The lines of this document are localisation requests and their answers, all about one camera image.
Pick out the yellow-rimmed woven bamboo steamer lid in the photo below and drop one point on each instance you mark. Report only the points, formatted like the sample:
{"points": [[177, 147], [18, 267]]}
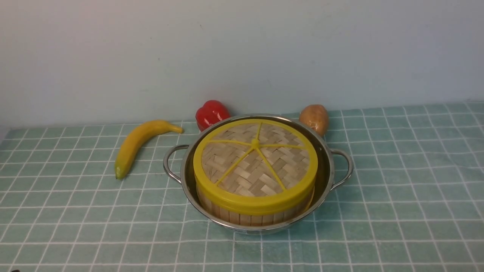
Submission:
{"points": [[255, 167]]}

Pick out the red bell pepper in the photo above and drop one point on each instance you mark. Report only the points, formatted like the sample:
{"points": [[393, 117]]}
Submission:
{"points": [[212, 112]]}

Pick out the green checked tablecloth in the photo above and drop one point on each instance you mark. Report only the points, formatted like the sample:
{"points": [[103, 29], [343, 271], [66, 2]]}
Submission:
{"points": [[413, 204]]}

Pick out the yellow banana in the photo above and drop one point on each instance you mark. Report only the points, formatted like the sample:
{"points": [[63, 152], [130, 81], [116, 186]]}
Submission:
{"points": [[136, 139]]}

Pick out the stainless steel two-handled pot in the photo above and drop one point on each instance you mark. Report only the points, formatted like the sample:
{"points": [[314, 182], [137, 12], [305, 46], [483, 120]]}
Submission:
{"points": [[334, 168]]}

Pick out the yellow-rimmed bamboo steamer basket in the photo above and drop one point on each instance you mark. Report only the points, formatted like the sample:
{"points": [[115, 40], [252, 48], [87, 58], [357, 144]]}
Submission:
{"points": [[249, 217]]}

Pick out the brown potato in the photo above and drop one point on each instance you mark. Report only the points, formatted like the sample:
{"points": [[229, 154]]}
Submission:
{"points": [[316, 117]]}

